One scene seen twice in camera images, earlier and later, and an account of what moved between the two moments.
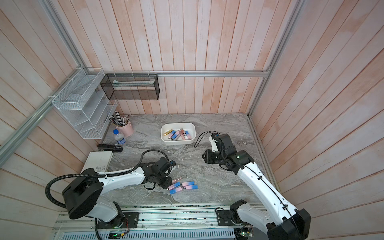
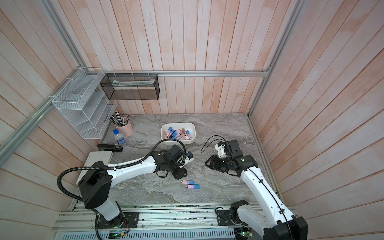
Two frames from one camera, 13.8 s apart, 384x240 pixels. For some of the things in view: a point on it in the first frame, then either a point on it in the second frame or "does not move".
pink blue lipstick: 191,187 does not move
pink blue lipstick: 188,183 does not move
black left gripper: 167,183 to 180,174
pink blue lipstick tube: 188,134 does not move
